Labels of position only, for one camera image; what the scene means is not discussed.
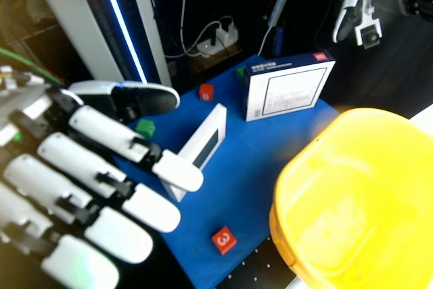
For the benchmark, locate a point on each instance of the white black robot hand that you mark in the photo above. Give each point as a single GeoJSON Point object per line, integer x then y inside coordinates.
{"type": "Point", "coordinates": [78, 160]}
{"type": "Point", "coordinates": [348, 8]}

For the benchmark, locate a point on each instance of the white box with navy edge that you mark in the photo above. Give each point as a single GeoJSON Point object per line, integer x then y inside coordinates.
{"type": "Point", "coordinates": [287, 92]}

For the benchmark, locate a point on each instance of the slim white box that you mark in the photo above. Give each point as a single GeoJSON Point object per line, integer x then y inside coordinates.
{"type": "Point", "coordinates": [206, 133]}

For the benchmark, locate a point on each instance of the white power strip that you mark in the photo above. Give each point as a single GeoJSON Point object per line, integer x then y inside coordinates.
{"type": "Point", "coordinates": [226, 33]}

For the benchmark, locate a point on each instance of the yellow plastic bin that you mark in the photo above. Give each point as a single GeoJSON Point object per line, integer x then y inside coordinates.
{"type": "Point", "coordinates": [355, 201]}

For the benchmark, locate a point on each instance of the green wooden cube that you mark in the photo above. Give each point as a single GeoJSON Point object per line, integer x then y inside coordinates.
{"type": "Point", "coordinates": [240, 75]}
{"type": "Point", "coordinates": [145, 128]}

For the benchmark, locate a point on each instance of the white tower with blue light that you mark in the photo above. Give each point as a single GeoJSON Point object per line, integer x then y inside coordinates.
{"type": "Point", "coordinates": [78, 32]}

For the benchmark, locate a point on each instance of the red wooden cube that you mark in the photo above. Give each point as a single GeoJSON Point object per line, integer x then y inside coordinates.
{"type": "Point", "coordinates": [206, 92]}

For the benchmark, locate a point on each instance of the blue cloth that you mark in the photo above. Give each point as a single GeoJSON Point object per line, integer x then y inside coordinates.
{"type": "Point", "coordinates": [243, 167]}

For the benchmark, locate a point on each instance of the red cube with number three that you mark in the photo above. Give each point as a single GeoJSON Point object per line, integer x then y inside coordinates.
{"type": "Point", "coordinates": [224, 240]}

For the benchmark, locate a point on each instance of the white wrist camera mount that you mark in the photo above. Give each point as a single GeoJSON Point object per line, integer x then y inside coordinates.
{"type": "Point", "coordinates": [372, 37]}

